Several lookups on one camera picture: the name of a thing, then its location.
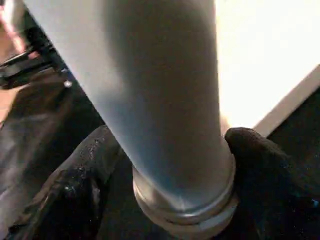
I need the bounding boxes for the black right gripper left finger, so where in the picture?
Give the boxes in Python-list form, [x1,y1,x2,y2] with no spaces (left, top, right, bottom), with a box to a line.
[7,124,126,240]

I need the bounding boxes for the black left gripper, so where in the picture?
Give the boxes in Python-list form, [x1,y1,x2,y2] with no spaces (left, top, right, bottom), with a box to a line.
[0,14,73,89]

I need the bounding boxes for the white plastic table leg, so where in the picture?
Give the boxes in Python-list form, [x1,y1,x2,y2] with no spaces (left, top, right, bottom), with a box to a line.
[22,0,240,240]

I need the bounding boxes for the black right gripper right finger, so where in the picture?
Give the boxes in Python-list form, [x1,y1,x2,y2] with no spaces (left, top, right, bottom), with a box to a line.
[224,126,320,240]

